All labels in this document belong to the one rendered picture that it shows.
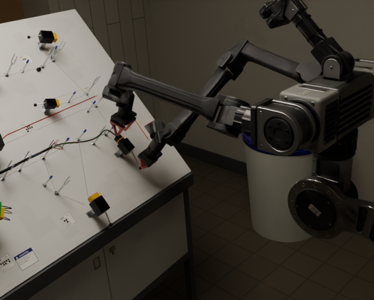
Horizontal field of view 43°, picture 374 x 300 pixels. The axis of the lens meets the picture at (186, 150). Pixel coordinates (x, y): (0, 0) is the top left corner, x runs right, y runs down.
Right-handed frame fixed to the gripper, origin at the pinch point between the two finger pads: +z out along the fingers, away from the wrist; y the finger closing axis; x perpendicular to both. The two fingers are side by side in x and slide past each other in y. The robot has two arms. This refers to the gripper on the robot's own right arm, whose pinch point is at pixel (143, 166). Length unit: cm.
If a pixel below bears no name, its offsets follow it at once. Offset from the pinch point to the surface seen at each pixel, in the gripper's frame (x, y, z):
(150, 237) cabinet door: 23.2, 4.3, 28.2
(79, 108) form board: -39.0, 0.8, 0.7
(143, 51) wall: -108, -192, 109
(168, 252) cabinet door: 34, -6, 40
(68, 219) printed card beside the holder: -2.8, 41.0, 6.1
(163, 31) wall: -105, -204, 86
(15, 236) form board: -9, 61, 5
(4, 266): -3, 71, 6
